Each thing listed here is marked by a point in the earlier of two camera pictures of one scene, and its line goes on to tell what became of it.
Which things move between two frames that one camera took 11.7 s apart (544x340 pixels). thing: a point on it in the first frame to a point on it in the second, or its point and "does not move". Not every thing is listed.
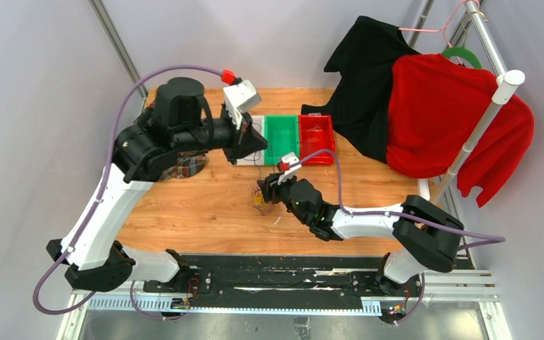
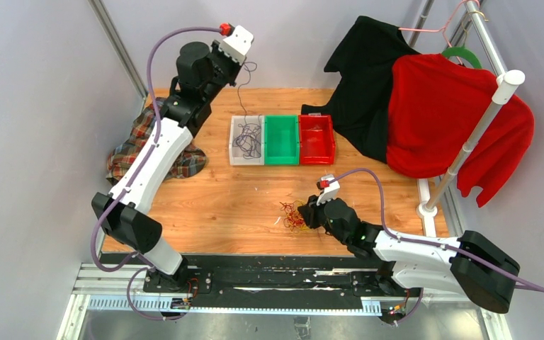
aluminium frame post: [114, 39] does not move
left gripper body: [232, 149] to [226, 70]
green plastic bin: [282, 134] does not move
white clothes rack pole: [508, 83] does not move
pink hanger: [443, 30] does not move
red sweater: [435, 106] does not move
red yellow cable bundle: [259, 203] to [294, 219]
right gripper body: [281, 192] to [319, 217]
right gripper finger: [265, 188] to [304, 213]
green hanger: [461, 51] does not move
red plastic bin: [316, 133] does not move
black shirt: [359, 106] does not move
